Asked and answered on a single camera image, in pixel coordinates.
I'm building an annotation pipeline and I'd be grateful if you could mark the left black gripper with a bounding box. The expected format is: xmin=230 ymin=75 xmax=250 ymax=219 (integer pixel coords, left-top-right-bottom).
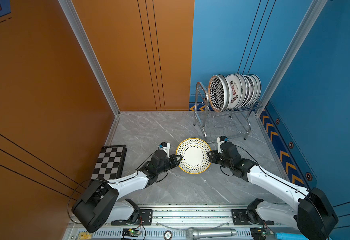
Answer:
xmin=156 ymin=154 xmax=184 ymax=177

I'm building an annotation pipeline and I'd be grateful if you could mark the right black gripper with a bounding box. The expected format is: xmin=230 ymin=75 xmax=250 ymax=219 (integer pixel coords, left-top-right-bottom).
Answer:
xmin=205 ymin=149 xmax=233 ymax=170

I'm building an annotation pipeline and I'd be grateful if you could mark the yellow rimmed dotted plate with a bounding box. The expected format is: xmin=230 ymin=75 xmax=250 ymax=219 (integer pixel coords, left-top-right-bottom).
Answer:
xmin=176 ymin=138 xmax=211 ymax=175

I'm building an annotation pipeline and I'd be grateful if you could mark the silver wire dish rack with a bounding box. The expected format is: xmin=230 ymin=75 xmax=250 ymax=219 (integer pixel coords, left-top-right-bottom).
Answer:
xmin=190 ymin=82 xmax=263 ymax=144

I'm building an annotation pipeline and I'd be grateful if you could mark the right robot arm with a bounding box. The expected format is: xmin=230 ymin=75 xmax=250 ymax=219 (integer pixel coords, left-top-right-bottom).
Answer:
xmin=207 ymin=140 xmax=338 ymax=240

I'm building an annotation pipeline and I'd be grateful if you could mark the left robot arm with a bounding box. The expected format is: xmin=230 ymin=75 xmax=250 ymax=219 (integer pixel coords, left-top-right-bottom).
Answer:
xmin=72 ymin=148 xmax=183 ymax=234

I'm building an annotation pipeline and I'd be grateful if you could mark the black white chessboard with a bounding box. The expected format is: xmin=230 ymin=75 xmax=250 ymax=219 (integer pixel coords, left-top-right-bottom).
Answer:
xmin=91 ymin=145 xmax=127 ymax=180

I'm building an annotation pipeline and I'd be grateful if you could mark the round black white sticker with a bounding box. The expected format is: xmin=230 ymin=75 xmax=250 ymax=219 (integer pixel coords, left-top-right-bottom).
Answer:
xmin=164 ymin=231 xmax=173 ymax=240

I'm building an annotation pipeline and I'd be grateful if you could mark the white red patterned plate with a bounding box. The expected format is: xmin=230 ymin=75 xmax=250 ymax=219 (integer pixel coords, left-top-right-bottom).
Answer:
xmin=226 ymin=73 xmax=248 ymax=110

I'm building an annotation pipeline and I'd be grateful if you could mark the green circuit board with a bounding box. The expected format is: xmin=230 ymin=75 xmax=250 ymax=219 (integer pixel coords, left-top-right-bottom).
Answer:
xmin=121 ymin=229 xmax=143 ymax=240

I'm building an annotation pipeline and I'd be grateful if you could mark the light blue cylinder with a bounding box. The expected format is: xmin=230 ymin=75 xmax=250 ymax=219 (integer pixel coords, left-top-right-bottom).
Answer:
xmin=274 ymin=232 xmax=333 ymax=240

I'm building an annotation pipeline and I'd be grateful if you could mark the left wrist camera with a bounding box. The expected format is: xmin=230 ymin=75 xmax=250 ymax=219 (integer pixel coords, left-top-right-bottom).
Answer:
xmin=158 ymin=142 xmax=171 ymax=157

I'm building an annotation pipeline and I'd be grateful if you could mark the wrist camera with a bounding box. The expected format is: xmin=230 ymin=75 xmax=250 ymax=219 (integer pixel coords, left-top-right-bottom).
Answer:
xmin=158 ymin=142 xmax=171 ymax=157
xmin=217 ymin=136 xmax=229 ymax=154

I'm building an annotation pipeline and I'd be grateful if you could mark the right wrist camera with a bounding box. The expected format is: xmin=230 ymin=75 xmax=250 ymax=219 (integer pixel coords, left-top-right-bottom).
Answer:
xmin=217 ymin=136 xmax=229 ymax=154

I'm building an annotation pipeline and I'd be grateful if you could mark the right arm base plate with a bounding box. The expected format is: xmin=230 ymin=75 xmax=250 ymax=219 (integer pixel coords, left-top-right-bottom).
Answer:
xmin=231 ymin=209 xmax=275 ymax=226

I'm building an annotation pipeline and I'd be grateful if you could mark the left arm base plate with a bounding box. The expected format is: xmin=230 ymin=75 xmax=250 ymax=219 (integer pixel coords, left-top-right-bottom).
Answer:
xmin=111 ymin=209 xmax=153 ymax=226

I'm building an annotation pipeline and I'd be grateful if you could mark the aluminium rail frame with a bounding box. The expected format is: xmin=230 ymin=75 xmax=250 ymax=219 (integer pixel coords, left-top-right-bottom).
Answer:
xmin=62 ymin=203 xmax=324 ymax=240

